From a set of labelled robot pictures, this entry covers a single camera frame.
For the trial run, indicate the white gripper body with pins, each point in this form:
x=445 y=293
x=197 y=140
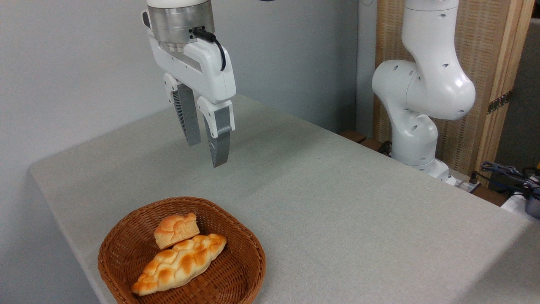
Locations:
x=202 y=69

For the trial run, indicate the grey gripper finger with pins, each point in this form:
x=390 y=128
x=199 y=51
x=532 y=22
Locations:
x=190 y=122
x=219 y=145

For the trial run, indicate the small bread bun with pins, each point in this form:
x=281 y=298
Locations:
x=175 y=230

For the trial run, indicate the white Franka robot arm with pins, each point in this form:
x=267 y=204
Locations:
x=426 y=84

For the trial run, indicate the long braided bread loaf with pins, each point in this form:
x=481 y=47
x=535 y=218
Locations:
x=179 y=264

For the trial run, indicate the brown wicker basket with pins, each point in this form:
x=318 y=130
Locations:
x=236 y=274

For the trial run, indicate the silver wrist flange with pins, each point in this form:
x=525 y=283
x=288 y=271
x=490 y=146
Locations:
x=173 y=23

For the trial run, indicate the grey tablecloth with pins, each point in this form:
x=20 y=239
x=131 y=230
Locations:
x=337 y=219

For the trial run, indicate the woven wood-framed folding screen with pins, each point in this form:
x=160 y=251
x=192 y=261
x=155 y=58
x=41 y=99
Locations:
x=485 y=50

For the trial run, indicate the metal screen hinge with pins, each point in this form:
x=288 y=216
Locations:
x=500 y=101

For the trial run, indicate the white cloth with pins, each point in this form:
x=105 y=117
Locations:
x=512 y=204

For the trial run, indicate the blue-grey device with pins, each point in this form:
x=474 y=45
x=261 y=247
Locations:
x=533 y=204

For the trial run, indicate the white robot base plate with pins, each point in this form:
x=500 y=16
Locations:
x=462 y=183

